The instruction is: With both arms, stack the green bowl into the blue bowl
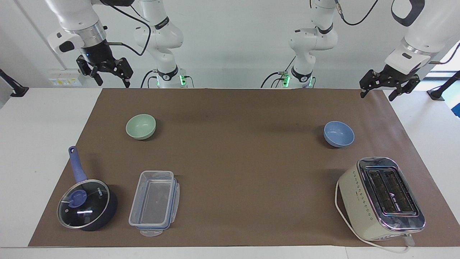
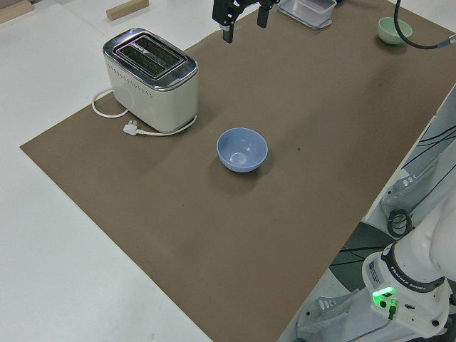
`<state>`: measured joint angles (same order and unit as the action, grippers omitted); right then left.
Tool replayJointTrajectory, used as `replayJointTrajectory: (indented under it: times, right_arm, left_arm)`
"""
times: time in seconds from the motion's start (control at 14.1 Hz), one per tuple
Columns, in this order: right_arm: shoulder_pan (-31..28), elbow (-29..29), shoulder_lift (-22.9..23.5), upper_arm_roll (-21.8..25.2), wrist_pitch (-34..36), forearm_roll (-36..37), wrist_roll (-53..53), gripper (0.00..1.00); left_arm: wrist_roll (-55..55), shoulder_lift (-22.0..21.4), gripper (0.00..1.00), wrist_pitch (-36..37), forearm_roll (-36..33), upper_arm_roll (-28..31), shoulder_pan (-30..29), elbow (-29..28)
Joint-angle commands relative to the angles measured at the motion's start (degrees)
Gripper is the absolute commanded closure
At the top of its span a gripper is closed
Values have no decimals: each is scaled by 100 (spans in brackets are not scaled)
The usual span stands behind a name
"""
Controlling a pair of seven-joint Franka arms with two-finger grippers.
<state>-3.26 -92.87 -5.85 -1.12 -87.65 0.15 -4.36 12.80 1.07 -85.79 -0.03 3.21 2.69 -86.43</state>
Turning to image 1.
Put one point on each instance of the white wall socket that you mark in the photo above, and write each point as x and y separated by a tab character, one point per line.
64	77

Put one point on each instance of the glass lid with blue knob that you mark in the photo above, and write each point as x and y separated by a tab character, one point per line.
83	203

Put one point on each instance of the blue object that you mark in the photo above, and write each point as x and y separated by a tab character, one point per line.
456	109

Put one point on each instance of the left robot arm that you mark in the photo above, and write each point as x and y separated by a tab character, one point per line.
429	27

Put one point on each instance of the black stand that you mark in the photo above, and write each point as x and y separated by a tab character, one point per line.
16	90
440	91

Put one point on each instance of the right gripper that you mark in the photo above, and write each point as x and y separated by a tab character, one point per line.
96	52

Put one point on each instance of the cream and chrome toaster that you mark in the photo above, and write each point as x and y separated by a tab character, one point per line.
363	205

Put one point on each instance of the blue bowl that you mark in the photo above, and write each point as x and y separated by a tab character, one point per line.
338	135

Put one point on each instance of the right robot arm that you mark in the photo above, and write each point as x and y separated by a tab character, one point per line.
75	14

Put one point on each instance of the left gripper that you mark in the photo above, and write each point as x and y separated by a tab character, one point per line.
394	76

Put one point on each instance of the green bowl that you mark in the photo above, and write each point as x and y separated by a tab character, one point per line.
141	126

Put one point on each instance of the clear plastic food container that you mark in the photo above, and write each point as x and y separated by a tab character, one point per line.
154	203

